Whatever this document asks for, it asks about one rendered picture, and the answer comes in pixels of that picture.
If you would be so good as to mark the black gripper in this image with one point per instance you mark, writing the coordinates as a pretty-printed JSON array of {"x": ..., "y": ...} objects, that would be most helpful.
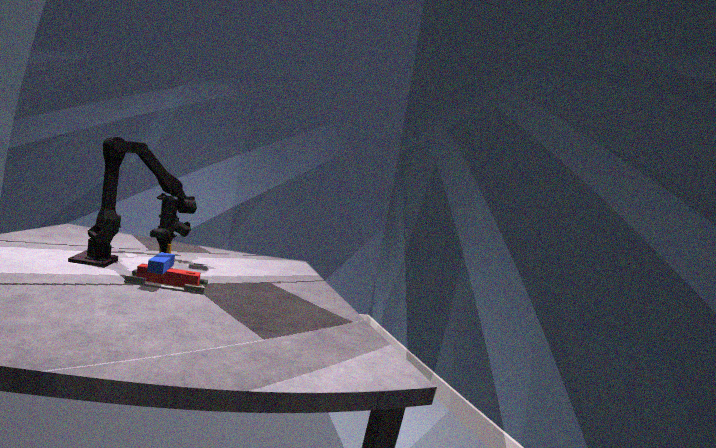
[{"x": 163, "y": 233}]

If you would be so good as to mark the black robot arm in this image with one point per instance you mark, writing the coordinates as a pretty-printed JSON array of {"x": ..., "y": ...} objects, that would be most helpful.
[{"x": 108, "y": 221}]

